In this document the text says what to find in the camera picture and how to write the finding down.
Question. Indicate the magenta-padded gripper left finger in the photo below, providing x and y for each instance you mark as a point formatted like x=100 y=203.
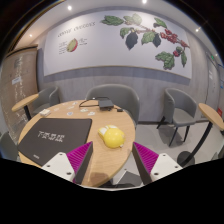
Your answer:
x=58 y=165

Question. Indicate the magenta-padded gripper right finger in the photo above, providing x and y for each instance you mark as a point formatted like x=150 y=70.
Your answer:
x=163 y=166

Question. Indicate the black mouse pad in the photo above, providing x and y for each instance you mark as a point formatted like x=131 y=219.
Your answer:
x=55 y=138

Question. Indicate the small white box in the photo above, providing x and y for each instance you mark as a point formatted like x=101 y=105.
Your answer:
x=45 y=112

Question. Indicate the grey upholstered armchair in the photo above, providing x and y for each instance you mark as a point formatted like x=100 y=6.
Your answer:
x=116 y=93
x=181 y=106
x=46 y=96

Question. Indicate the small round wooden side table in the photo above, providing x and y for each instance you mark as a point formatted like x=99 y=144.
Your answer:
x=211 y=115
x=25 y=101

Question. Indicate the small black adapter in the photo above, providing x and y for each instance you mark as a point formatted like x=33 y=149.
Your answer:
x=119 y=109

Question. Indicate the black flat box device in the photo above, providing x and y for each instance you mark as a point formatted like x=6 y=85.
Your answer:
x=106 y=103

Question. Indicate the ceiling spot lights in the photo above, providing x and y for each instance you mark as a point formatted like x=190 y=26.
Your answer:
x=69 y=7

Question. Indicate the coffee plant wall mural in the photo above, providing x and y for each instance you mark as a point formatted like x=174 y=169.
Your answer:
x=100 y=43

